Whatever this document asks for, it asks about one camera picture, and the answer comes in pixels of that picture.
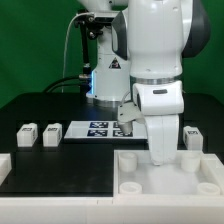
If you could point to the white square tabletop part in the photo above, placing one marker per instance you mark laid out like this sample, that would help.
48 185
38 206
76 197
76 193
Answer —
190 173

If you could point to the white marker base plate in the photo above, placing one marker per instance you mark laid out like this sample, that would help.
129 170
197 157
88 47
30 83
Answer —
102 130

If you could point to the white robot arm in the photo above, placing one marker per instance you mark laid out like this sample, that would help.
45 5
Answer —
141 44

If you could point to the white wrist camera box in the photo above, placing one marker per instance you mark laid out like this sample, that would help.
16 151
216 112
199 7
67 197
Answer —
127 114

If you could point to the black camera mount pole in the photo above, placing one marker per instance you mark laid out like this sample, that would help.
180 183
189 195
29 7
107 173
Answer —
85 53

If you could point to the white left fence block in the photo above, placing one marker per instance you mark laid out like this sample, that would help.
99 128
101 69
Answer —
5 166

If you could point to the black camera on mount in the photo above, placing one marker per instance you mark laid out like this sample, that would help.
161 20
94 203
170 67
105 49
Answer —
101 17

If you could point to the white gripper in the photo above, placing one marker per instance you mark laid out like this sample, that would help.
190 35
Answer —
160 106

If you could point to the white front fence wall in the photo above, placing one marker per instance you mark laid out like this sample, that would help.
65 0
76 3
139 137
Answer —
120 210

